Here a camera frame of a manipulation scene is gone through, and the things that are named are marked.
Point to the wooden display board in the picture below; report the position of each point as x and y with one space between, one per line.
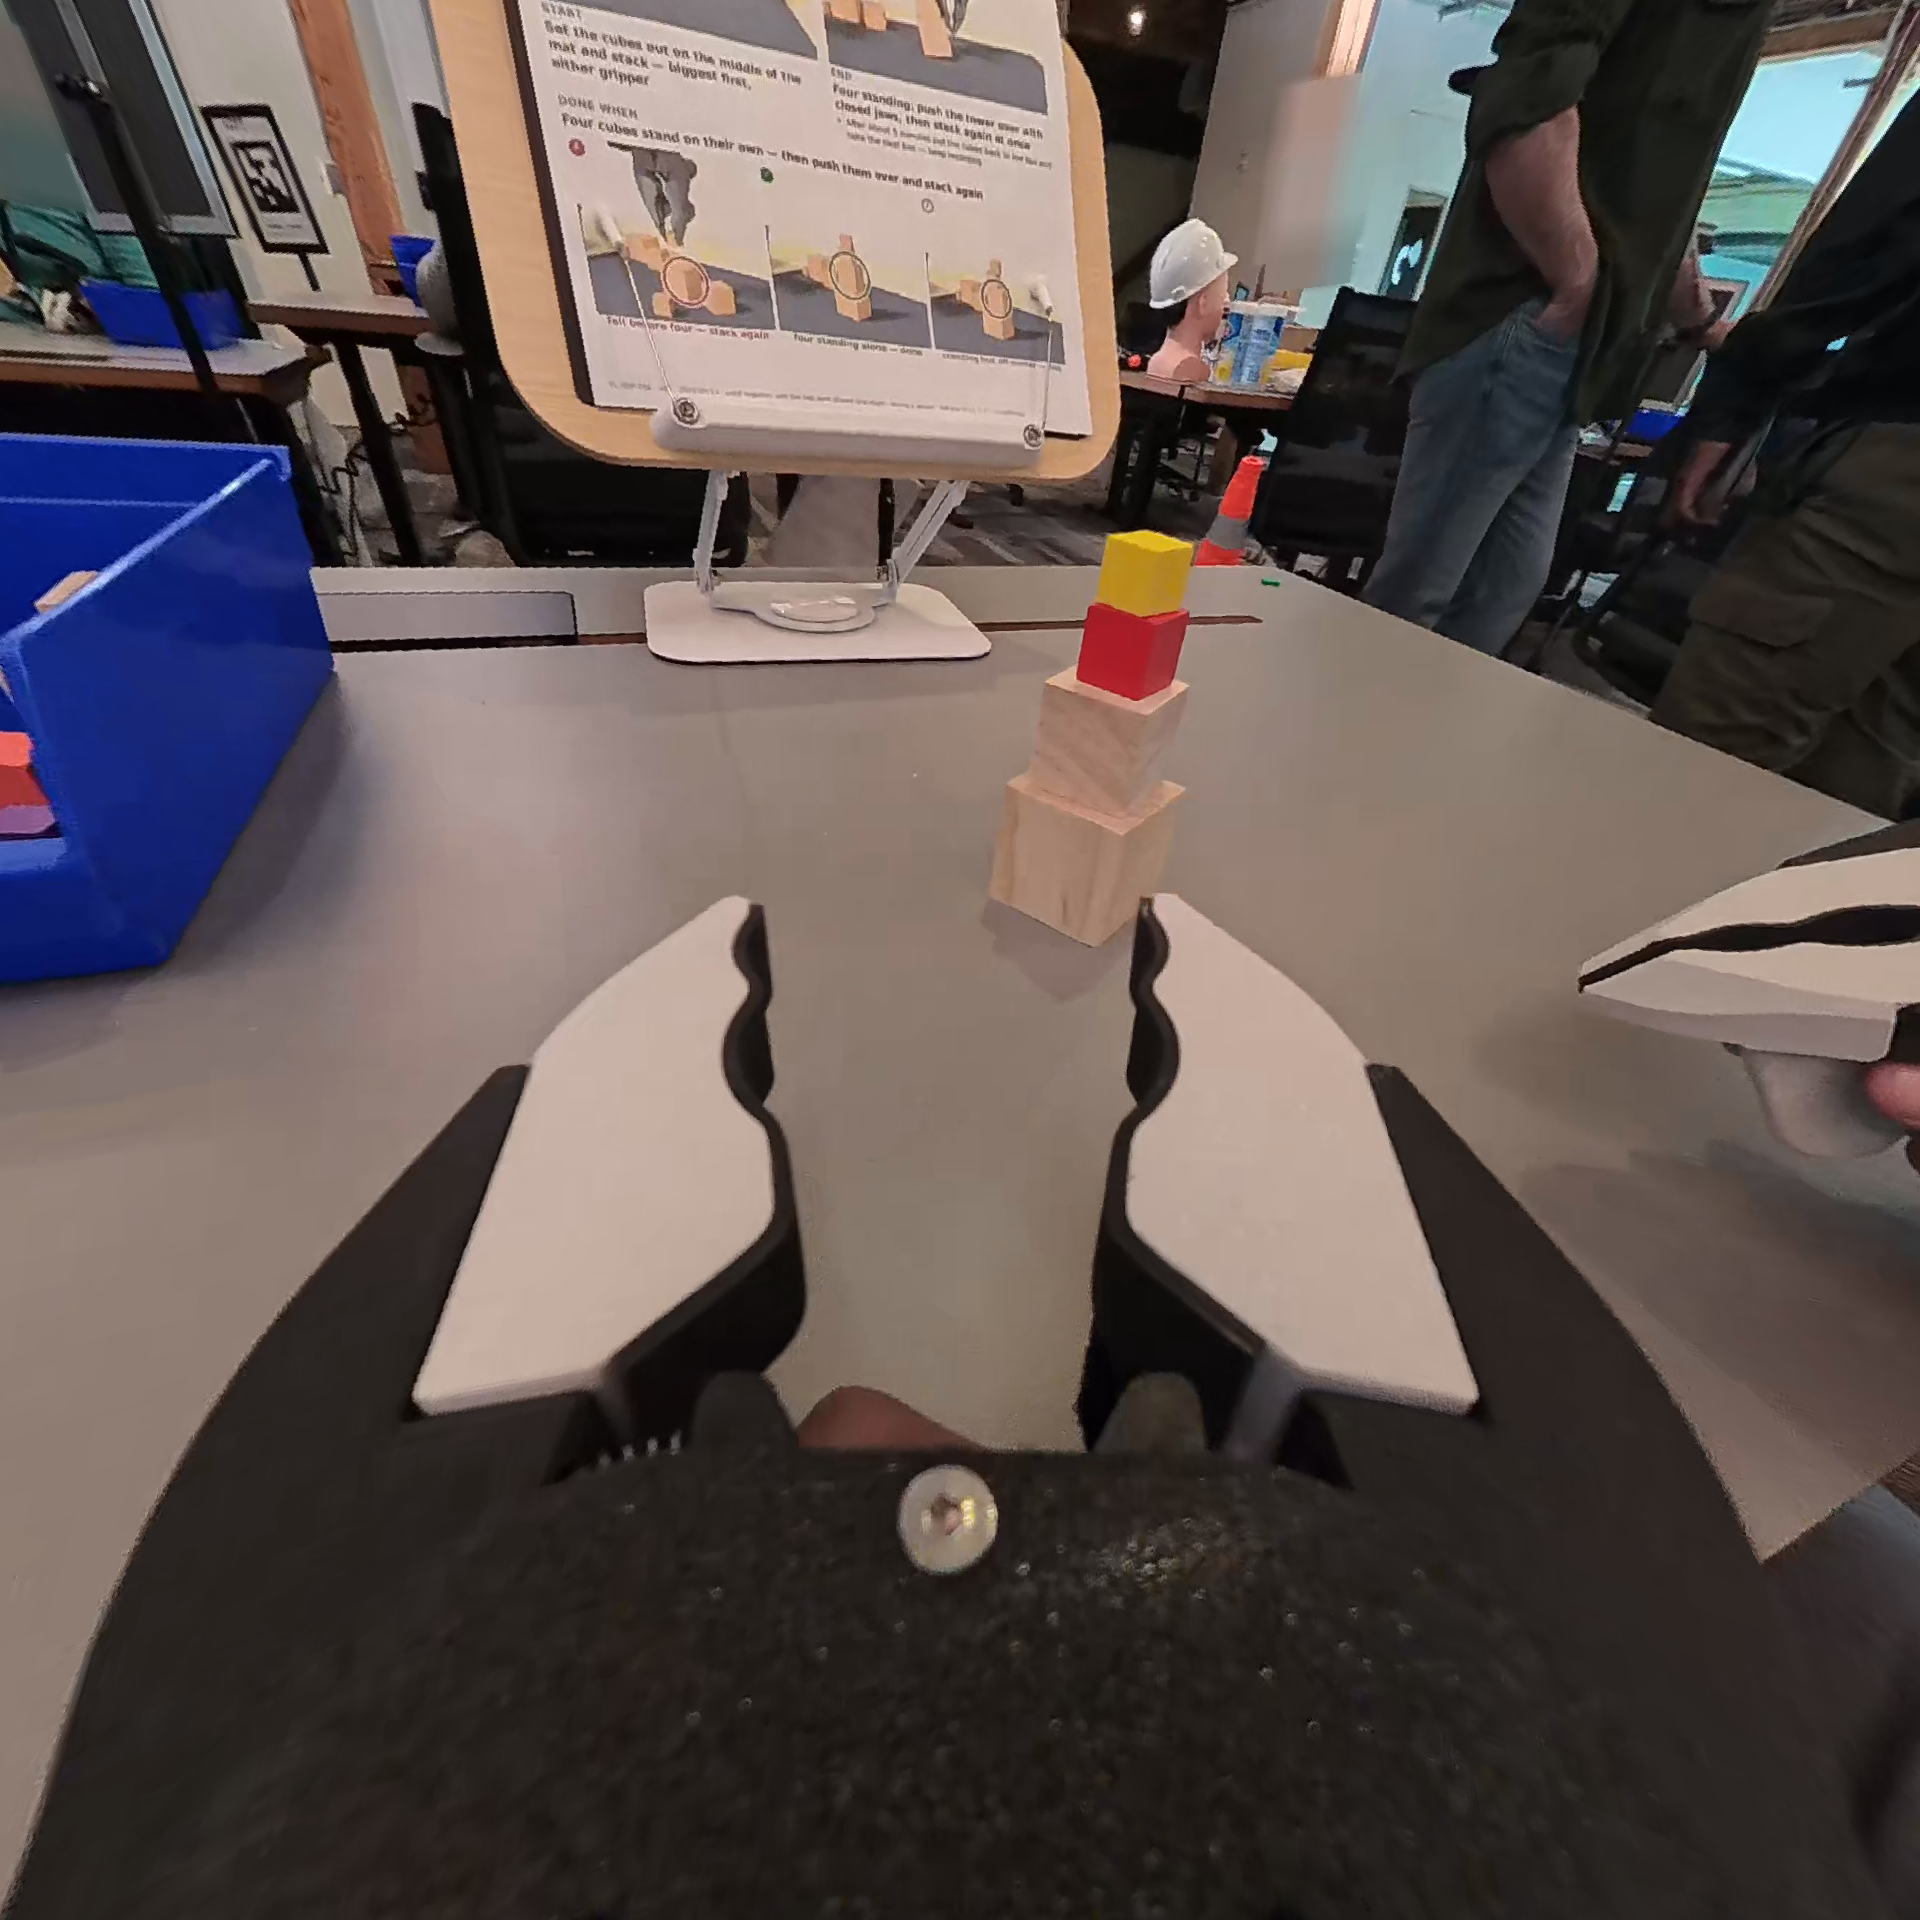
481 242

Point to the orange striped traffic cone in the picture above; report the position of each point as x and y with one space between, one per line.
1236 512

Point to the large wooden cube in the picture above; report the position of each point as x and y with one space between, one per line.
1081 863
61 592

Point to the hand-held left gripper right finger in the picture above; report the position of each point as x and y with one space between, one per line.
1298 1201

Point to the red wooden cube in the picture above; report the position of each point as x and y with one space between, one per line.
22 773
1133 653

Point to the person's right hand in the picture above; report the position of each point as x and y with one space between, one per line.
1898 1100

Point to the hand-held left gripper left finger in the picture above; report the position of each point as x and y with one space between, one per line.
600 1201

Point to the black office chair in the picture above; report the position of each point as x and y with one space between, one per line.
571 452
1335 436

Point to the blue plastic bin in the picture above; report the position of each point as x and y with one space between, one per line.
211 692

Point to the blue white plastic container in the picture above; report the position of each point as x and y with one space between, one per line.
1254 339

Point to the brown wooden desk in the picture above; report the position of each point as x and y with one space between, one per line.
150 362

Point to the mannequin head white helmet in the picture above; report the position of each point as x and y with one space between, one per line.
1190 287

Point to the small blue bin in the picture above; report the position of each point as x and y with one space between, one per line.
157 317

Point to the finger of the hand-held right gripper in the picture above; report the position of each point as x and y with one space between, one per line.
1770 991
1816 895

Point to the white instruction sheet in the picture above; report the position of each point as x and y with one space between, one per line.
811 182

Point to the purple wooden cube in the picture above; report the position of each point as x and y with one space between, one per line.
24 819

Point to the medium wooden cube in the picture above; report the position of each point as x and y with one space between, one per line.
1110 743

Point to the white folding stand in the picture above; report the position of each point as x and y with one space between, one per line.
811 624

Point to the yellow wooden cube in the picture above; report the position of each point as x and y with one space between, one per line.
1146 575

